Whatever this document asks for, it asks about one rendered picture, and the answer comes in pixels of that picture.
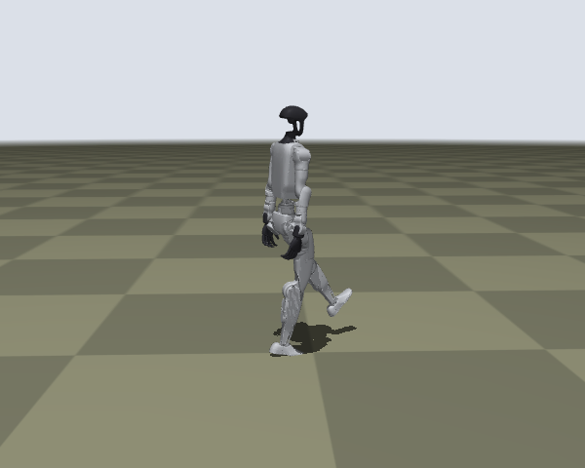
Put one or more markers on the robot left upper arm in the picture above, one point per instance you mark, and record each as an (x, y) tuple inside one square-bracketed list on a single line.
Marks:
[(270, 166)]

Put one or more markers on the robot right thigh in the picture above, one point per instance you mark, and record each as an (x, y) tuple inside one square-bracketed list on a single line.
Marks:
[(303, 263)]

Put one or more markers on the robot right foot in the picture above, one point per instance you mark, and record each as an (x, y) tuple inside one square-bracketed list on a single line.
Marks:
[(276, 348)]

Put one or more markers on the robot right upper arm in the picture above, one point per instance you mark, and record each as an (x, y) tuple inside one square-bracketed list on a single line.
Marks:
[(301, 157)]

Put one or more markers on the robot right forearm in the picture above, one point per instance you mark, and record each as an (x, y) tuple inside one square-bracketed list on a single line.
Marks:
[(301, 210)]

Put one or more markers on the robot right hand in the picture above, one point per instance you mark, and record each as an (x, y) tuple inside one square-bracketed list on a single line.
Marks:
[(295, 245)]

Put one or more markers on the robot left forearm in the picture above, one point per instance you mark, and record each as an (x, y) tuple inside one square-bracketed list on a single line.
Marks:
[(270, 202)]

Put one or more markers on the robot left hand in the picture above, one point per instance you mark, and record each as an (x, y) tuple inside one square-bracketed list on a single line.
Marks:
[(267, 235)]

